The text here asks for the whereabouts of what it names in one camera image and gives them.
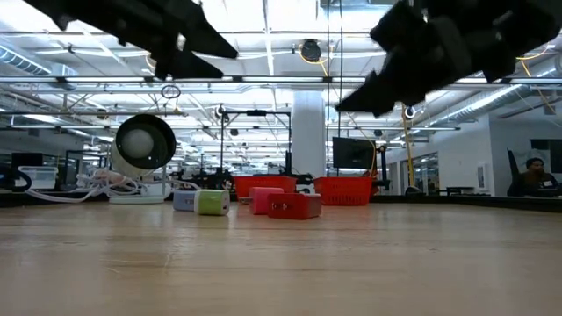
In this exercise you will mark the clear plastic bin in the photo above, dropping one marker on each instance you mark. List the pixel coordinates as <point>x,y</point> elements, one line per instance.
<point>39,177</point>

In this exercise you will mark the white desk lamp black rim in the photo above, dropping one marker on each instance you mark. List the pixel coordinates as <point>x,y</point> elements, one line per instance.
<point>162,145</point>

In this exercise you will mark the white pillar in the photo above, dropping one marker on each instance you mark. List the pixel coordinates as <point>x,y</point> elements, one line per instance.
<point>308,131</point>

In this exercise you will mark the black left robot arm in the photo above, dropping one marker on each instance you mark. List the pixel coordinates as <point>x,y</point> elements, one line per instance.
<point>57,9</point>

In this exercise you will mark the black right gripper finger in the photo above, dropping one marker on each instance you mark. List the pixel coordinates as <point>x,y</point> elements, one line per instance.
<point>404,26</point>
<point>382,92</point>

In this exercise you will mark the person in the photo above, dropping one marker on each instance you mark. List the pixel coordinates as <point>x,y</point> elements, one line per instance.
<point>533,180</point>

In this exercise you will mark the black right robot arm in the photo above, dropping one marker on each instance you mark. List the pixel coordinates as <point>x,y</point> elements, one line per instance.
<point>535,17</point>

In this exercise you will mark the white wall box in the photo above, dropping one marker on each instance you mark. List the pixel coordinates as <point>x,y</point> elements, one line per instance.
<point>481,175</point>

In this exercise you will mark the red wall charger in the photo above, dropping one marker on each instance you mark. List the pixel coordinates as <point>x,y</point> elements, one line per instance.
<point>294,207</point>

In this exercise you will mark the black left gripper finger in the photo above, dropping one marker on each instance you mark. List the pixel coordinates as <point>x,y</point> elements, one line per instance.
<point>184,68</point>
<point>202,37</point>

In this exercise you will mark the silver overhead beam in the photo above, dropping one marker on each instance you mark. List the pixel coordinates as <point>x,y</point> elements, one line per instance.
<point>281,79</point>

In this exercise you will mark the black workstation frame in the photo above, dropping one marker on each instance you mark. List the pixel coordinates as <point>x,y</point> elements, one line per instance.
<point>257,112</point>

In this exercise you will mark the small pink wall charger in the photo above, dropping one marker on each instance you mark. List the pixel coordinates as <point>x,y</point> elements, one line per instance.
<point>261,199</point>

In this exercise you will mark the light blue wall charger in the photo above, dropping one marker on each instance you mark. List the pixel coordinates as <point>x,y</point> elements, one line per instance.
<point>183,201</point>

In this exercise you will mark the green wall charger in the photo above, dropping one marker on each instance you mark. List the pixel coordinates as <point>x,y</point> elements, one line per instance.
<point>211,203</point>

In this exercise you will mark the black monitor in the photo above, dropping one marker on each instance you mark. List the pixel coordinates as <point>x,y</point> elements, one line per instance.
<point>353,153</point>

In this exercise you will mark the red plastic mesh basket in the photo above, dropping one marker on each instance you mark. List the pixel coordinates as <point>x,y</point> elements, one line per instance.
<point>263,181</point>
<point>344,191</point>

